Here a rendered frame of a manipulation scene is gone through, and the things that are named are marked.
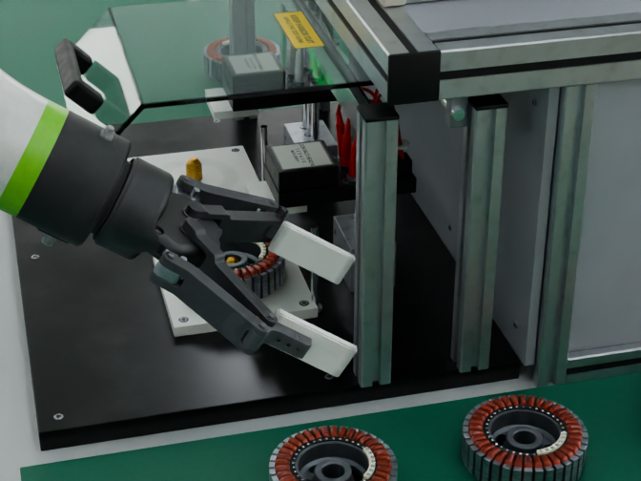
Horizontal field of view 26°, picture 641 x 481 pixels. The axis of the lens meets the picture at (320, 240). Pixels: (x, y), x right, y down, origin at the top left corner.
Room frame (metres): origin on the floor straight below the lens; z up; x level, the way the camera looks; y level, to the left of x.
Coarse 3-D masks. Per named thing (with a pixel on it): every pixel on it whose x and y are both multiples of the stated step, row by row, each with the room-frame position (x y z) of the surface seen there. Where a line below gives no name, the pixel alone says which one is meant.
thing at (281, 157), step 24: (288, 144) 1.30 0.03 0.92; (312, 144) 1.30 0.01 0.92; (264, 168) 1.30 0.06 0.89; (288, 168) 1.25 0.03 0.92; (312, 168) 1.25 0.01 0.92; (336, 168) 1.25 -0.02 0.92; (264, 192) 1.27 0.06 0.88; (288, 192) 1.24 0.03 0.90; (312, 192) 1.24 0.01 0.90; (336, 192) 1.25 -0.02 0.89; (408, 192) 1.27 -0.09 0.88
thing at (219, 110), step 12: (264, 96) 1.48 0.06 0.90; (276, 96) 1.48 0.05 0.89; (288, 96) 1.49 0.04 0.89; (300, 96) 1.49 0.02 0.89; (312, 96) 1.49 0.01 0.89; (324, 96) 1.50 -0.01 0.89; (216, 108) 1.48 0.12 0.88; (228, 108) 1.48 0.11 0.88; (240, 108) 1.47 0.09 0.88; (252, 108) 1.47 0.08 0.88; (312, 108) 1.50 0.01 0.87; (312, 120) 1.50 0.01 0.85; (312, 132) 1.50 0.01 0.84
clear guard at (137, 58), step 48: (192, 0) 1.34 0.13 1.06; (240, 0) 1.34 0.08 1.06; (288, 0) 1.34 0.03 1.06; (96, 48) 1.26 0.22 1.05; (144, 48) 1.21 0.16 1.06; (192, 48) 1.21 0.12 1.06; (240, 48) 1.21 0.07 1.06; (288, 48) 1.21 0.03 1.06; (336, 48) 1.21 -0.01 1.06; (144, 96) 1.10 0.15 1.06; (192, 96) 1.10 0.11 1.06; (240, 96) 1.11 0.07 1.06
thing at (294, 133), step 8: (320, 120) 1.57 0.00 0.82; (288, 128) 1.54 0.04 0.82; (296, 128) 1.54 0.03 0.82; (304, 128) 1.54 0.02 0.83; (320, 128) 1.54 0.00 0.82; (288, 136) 1.53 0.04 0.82; (296, 136) 1.52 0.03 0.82; (304, 136) 1.52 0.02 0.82; (320, 136) 1.52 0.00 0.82; (328, 136) 1.52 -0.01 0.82; (328, 144) 1.50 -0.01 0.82; (336, 144) 1.50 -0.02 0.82; (336, 152) 1.50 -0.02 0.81
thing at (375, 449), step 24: (312, 432) 0.99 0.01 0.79; (336, 432) 0.99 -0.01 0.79; (360, 432) 0.99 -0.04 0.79; (288, 456) 0.96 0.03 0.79; (312, 456) 0.97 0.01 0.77; (336, 456) 0.98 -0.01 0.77; (360, 456) 0.97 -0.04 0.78; (384, 456) 0.96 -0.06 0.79; (288, 480) 0.92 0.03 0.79; (312, 480) 0.95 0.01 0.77; (336, 480) 0.94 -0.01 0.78; (384, 480) 0.93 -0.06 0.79
